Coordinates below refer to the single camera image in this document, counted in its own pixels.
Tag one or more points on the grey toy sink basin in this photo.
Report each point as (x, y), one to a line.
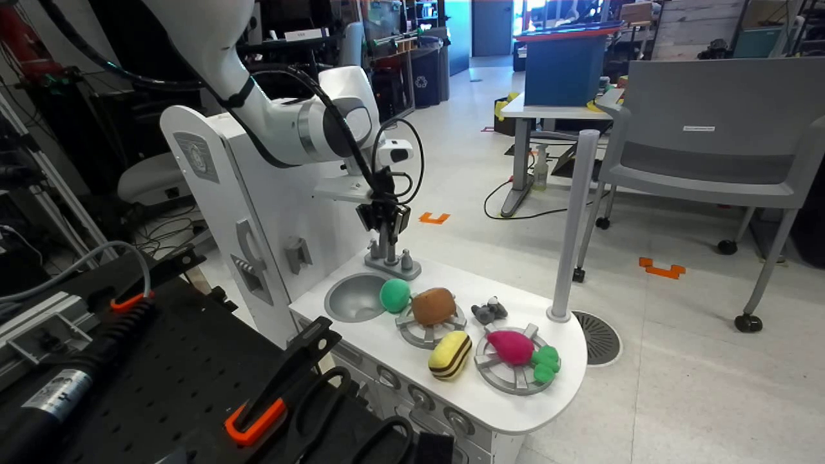
(351, 300)

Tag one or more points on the grey upright post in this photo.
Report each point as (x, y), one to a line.
(572, 222)

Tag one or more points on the grey office chair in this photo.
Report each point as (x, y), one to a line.
(146, 181)

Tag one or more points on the aluminium rail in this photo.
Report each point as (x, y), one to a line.
(40, 311)

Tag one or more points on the small orange clamp grip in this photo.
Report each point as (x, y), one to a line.
(128, 302)

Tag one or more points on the small green plush toy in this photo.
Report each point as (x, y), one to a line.
(545, 365)

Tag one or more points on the yellow black plush toy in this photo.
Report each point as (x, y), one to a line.
(450, 355)

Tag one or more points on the dark blue recycling bin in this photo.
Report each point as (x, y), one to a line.
(428, 77)

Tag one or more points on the brown plush toy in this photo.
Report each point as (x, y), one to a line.
(432, 306)

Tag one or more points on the green plush ball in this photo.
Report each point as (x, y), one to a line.
(395, 298)

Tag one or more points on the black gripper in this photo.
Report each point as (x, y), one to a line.
(383, 211)

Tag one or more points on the round dark floor vent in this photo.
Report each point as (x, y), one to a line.
(600, 338)

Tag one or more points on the blue storage bin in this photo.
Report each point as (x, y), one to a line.
(563, 68)

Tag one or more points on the grey table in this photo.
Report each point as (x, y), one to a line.
(521, 146)

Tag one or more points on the small dark toy piece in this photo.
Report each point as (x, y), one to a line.
(487, 311)

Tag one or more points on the grey chair on castors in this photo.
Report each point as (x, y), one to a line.
(712, 131)

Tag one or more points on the black cylinder with label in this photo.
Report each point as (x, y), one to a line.
(77, 377)

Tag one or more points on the pink plush toy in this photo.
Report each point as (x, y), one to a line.
(511, 347)

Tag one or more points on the white toy kitchen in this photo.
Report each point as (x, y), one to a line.
(275, 207)

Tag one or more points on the grey toy tap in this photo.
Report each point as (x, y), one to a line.
(393, 266)

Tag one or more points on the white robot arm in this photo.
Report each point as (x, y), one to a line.
(284, 131)

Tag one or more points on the orange floor tape mark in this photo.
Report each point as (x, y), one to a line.
(661, 271)
(435, 221)

